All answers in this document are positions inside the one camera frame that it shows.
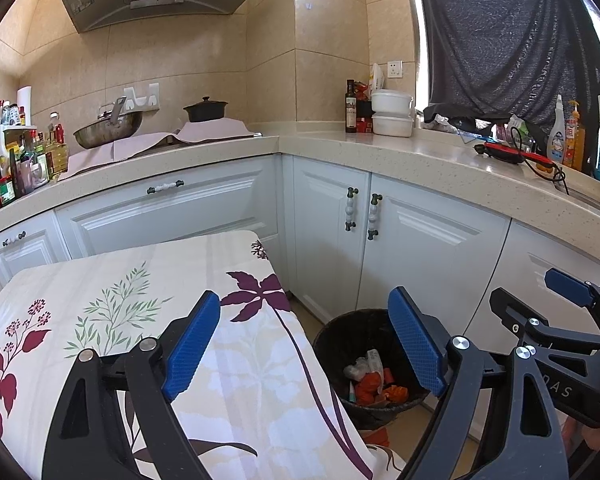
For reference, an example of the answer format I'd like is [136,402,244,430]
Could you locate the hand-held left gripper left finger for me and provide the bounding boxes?
[42,290,222,480]

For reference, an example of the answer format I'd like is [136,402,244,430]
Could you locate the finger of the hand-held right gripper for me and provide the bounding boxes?
[490,287,600,356]
[544,267,600,331]

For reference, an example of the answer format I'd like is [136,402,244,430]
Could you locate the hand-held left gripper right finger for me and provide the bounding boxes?
[387,286,570,480]

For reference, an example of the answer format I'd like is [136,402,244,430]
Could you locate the clear plastic bag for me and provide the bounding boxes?
[343,350,385,381]

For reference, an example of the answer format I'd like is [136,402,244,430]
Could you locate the red plastic bag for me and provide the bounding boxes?
[355,370,386,406]

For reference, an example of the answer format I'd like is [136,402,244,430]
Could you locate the black waste bin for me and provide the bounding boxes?
[312,308,433,431]

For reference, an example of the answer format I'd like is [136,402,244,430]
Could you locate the person's right hand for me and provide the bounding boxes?
[562,417,600,466]

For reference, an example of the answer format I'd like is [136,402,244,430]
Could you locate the floral tablecloth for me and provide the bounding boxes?
[0,230,406,480]

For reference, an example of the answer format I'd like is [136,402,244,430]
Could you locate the orange white packaging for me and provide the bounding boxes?
[360,427,393,448]

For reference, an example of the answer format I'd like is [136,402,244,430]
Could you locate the white kitchen cabinets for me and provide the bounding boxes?
[0,152,600,441]

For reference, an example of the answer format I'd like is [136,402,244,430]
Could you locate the orange pump bottle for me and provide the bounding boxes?
[564,100,586,171]

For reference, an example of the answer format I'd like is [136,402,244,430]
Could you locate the red black electric tool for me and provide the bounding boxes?
[474,141,556,173]

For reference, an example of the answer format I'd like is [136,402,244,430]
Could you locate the white spray bottle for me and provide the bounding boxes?
[547,94,567,163]

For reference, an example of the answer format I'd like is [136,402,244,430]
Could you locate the pile of mixed packaging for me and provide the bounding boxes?
[422,112,546,153]

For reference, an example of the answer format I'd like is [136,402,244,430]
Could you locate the beige stone countertop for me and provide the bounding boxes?
[0,130,600,241]

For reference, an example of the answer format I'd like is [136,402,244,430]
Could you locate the pink stove cloth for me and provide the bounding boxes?
[60,131,181,181]
[174,117,255,143]

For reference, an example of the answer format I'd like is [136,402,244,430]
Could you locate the white lidded container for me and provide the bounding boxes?
[371,113,415,137]
[371,89,415,116]

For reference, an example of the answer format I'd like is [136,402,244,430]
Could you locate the steel wok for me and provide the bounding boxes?
[73,110,145,150]

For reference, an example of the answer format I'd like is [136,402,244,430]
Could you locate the red seasoning packets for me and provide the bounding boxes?
[355,80,373,133]

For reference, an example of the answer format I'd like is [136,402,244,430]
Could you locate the yellow cooking oil bottle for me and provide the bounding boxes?
[46,122,70,181]

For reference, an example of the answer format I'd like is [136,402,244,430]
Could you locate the black lidded pot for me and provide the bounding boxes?
[183,96,228,123]

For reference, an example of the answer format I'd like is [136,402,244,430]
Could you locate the dark olive oil bottle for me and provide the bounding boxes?
[345,79,357,133]

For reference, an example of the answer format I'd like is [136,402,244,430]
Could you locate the group of condiment bottles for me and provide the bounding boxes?
[0,89,71,213]

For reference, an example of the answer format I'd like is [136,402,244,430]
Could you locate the steel spatula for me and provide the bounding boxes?
[97,96,127,126]

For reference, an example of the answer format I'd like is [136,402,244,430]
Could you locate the dark curtain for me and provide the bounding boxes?
[412,0,600,128]

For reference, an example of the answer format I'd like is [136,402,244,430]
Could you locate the white spice rack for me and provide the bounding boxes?
[0,125,36,171]

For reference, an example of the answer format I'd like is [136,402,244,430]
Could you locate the paper towel roll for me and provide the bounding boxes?
[16,86,33,127]

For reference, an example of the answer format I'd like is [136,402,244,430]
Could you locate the black power cable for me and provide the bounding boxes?
[510,125,570,195]

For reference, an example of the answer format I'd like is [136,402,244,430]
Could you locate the long drawer handle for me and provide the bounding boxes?
[146,180,185,195]

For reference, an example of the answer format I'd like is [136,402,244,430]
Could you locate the white double wall socket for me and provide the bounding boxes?
[124,82,160,111]

